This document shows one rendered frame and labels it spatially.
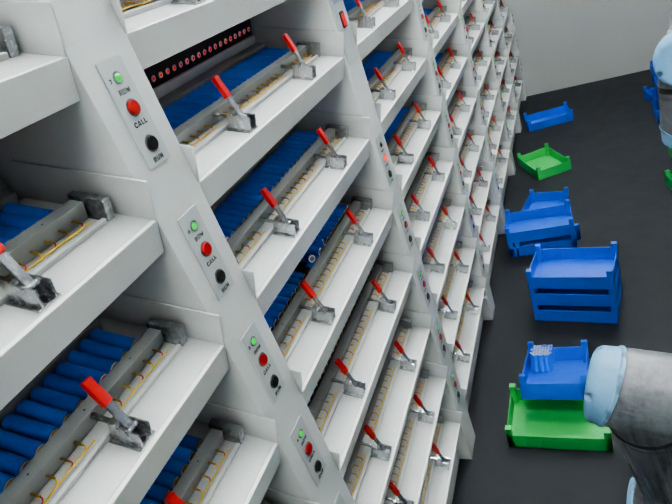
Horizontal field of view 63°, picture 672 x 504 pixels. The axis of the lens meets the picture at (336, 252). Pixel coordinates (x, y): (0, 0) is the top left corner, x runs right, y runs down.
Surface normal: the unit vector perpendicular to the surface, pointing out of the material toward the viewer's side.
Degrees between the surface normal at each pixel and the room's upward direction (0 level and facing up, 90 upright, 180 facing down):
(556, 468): 0
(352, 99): 90
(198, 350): 19
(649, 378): 23
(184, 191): 90
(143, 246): 109
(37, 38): 90
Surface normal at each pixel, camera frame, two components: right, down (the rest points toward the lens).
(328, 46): -0.32, 0.55
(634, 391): -0.61, -0.23
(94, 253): -0.02, -0.82
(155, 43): 0.95, 0.17
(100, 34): 0.89, -0.11
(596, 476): -0.32, -0.83
